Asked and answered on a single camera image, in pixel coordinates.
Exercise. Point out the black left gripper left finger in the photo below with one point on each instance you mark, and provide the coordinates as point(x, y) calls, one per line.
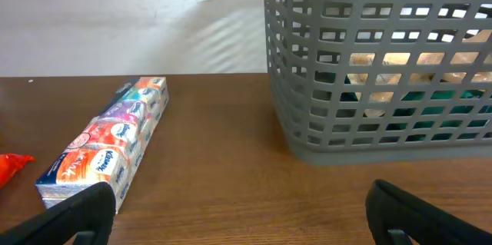
point(86, 217)

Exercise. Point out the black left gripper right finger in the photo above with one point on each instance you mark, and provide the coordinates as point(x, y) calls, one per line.
point(395, 216)

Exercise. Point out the green coffee bag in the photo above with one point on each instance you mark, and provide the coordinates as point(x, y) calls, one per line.
point(418, 114)

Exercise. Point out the beige noodle packet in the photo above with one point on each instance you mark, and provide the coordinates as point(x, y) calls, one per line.
point(460, 58)

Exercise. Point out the orange spaghetti packet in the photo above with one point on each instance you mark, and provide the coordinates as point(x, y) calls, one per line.
point(10, 164)

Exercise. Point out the grey plastic basket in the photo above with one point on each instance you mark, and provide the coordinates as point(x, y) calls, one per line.
point(305, 36)

